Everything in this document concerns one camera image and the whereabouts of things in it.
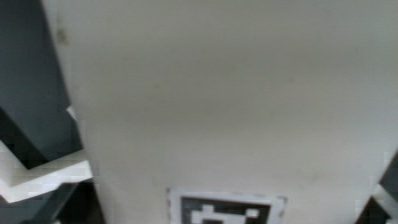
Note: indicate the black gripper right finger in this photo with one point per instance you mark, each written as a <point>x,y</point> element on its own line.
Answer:
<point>381,209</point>

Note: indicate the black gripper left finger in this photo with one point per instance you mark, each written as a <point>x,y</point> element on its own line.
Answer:
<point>71,206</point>

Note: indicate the white cabinet block with markers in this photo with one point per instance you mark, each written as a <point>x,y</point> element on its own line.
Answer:
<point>236,96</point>

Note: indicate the white U-shaped table fence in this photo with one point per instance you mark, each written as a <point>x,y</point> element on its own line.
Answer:
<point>28,182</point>

